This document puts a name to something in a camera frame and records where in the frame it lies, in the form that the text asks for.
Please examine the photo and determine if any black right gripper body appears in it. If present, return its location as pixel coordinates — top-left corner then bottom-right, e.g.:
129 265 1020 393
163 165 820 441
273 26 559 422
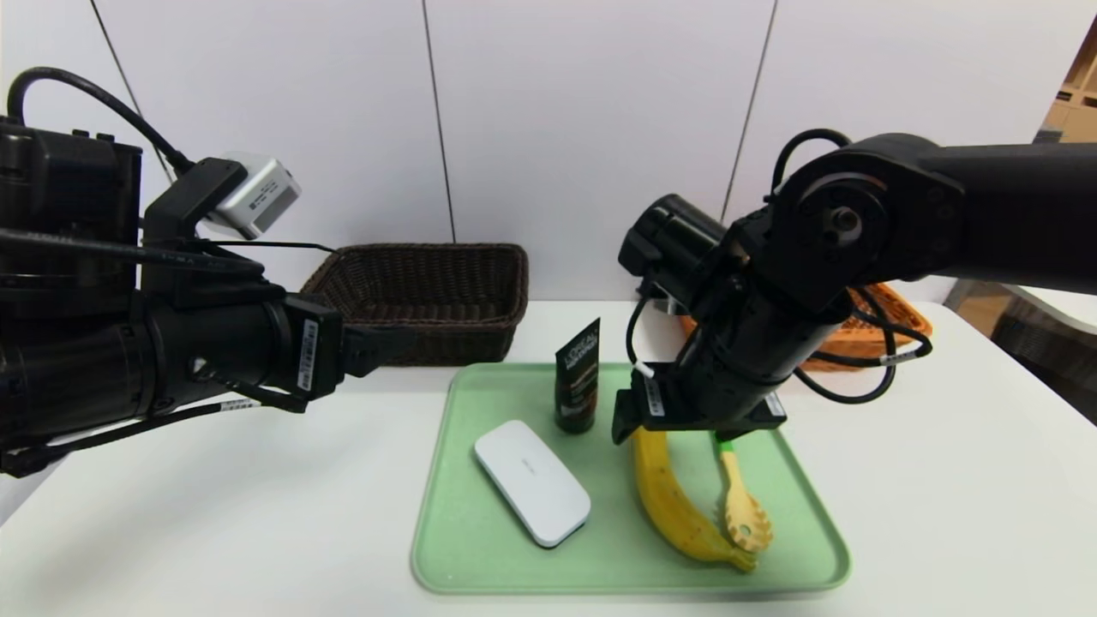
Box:
611 290 842 446

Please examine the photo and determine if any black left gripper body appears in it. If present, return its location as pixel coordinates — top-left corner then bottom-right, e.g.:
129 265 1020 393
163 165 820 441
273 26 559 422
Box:
143 291 346 419

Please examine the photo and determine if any black cosmetic tube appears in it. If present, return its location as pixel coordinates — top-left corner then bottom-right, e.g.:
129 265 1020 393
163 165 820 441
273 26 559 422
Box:
554 318 601 434

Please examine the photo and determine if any yellow banana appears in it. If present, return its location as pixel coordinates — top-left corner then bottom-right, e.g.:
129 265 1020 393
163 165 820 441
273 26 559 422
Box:
634 428 759 573

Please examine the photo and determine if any green handled pasta spoon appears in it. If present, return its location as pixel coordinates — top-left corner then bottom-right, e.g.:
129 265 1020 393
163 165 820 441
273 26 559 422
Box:
716 437 774 552

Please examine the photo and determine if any white oblong plastic case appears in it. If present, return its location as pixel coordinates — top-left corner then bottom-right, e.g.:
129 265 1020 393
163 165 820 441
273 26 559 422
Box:
474 419 592 548

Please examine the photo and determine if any dark brown wicker basket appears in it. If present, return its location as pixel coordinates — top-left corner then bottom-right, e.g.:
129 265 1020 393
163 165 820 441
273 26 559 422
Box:
300 243 530 368

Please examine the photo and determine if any orange wicker basket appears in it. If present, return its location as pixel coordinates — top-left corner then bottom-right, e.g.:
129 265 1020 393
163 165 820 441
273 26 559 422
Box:
681 283 933 371

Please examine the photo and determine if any light green plastic tray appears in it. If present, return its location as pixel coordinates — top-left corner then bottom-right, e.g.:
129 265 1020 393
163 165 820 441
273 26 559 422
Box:
411 361 851 594

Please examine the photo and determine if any white side table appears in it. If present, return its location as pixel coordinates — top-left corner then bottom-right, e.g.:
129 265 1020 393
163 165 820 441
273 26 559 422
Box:
1003 285 1097 337

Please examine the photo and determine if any light wooden shelf unit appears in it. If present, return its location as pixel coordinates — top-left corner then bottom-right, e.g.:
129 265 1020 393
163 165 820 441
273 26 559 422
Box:
1033 17 1097 147

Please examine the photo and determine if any thin tagged left arm cable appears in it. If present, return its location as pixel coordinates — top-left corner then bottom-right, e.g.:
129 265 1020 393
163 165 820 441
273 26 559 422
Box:
0 396 309 478

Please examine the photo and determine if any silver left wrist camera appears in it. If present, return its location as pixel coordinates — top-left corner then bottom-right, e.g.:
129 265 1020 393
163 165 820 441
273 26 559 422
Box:
206 153 303 241

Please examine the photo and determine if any black left camera bracket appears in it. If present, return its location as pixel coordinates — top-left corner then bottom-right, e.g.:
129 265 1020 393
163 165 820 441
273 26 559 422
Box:
141 159 249 301

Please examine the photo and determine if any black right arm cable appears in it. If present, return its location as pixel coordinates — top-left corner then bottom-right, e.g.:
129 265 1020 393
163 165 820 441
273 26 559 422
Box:
626 129 935 405

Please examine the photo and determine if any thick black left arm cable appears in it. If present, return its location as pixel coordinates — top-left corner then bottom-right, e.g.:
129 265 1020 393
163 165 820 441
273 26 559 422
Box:
0 227 267 275

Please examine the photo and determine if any black left camera cable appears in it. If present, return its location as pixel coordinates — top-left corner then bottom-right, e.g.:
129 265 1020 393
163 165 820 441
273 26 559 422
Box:
7 67 196 177

